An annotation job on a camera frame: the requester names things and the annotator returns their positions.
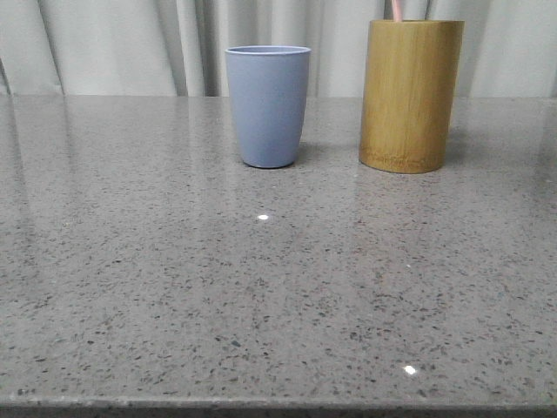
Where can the pink chopstick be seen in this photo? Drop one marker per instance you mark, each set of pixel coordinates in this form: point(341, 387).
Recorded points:
point(397, 11)

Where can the grey-white curtain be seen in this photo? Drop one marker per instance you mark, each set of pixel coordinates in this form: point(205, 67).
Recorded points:
point(176, 48)

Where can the bamboo cylinder holder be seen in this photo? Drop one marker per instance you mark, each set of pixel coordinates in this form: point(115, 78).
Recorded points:
point(411, 71)

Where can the blue plastic cup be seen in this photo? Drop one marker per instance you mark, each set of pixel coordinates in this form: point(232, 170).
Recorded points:
point(268, 88)

